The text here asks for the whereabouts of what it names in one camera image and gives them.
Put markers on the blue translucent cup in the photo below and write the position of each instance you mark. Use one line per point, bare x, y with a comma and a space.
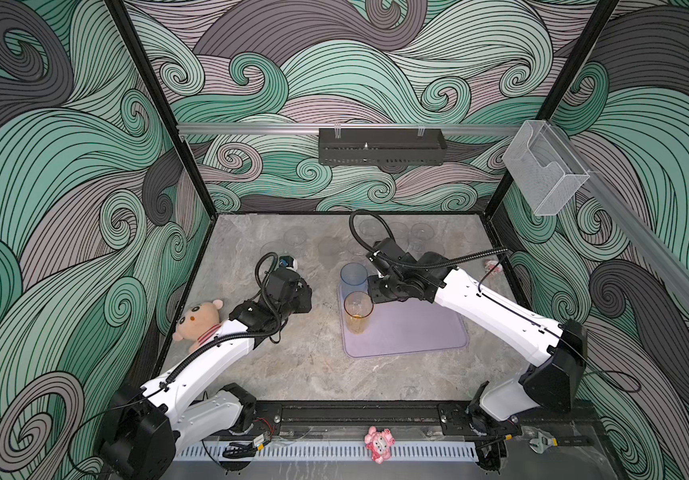
353, 278

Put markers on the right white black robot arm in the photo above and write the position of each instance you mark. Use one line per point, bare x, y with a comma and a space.
555, 353

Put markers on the clear acrylic wall box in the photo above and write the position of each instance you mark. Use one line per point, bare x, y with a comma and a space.
547, 169

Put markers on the black wall-mounted rack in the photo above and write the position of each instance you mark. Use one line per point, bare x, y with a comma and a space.
390, 148

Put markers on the yellow translucent cup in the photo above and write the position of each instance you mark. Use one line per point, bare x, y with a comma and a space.
357, 308

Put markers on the clear glass cup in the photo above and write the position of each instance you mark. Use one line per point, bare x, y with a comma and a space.
296, 238
420, 234

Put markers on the small pink white toy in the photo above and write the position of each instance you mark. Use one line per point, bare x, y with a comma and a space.
492, 266

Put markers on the white slotted cable duct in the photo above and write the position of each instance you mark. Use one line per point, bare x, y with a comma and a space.
342, 451

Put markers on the silver adjustable wrench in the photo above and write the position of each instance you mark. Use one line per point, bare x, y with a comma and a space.
541, 442

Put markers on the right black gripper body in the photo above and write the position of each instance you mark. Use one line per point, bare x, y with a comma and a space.
385, 288

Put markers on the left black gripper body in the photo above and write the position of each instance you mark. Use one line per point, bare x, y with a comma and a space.
300, 302

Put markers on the bear plush toy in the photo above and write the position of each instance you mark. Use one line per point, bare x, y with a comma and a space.
199, 324

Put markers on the lilac plastic tray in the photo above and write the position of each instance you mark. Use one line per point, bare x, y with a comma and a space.
399, 327

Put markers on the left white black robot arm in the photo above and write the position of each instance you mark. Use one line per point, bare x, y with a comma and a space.
146, 427

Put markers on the pink flower toy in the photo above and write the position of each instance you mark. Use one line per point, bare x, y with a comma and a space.
379, 444

